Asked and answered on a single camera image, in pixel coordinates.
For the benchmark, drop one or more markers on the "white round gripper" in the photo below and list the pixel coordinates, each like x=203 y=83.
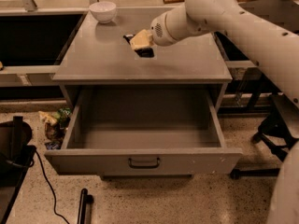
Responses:
x=159 y=32

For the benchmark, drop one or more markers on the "dark blue rxbar wrapper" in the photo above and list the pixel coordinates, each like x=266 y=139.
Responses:
x=142 y=53

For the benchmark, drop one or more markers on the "black robot base left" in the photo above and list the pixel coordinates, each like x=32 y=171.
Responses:
x=16 y=157

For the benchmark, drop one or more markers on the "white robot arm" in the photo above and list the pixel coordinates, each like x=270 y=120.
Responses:
x=273 y=49

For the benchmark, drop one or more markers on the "grey drawer cabinet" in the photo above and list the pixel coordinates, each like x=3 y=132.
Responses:
x=100 y=54

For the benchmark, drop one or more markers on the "open grey top drawer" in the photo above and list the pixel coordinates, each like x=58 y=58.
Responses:
x=109 y=125

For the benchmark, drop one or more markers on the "wooden stick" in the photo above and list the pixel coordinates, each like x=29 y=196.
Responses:
x=172 y=1

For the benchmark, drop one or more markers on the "white bowl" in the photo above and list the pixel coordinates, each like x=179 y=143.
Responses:
x=103 y=11

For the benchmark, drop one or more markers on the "left dark bin counter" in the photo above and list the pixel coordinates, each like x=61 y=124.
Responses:
x=33 y=44

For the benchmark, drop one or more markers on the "pile of snack bags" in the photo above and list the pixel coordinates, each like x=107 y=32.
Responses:
x=55 y=126

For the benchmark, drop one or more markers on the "black bar on floor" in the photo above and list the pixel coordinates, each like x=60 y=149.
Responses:
x=85 y=207

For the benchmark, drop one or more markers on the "black drawer handle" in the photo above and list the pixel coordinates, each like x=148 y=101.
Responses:
x=142 y=164

